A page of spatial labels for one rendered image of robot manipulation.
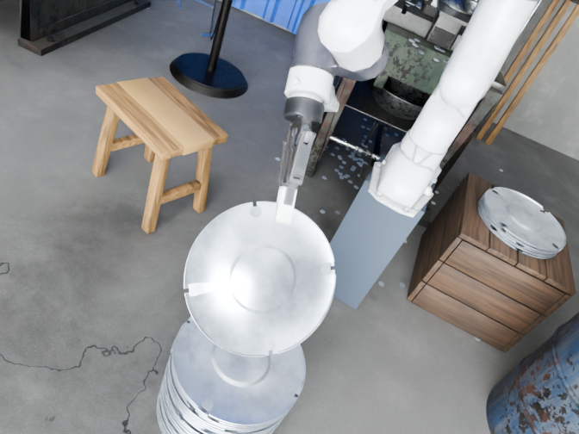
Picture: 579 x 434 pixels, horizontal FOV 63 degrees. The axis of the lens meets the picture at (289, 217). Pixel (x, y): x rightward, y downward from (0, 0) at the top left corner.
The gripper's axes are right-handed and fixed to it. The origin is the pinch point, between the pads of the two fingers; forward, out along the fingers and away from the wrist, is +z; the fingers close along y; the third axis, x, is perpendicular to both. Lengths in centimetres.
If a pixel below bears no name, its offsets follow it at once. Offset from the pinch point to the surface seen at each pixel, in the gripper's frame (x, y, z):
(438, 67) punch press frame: 62, -60, -66
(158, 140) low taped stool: -25, -49, -14
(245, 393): 2.3, -8.9, 38.3
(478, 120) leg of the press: 81, -57, -51
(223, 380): -2.4, -10.7, 36.7
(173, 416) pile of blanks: -10, -16, 47
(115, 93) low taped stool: -40, -63, -27
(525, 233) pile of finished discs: 88, -34, -11
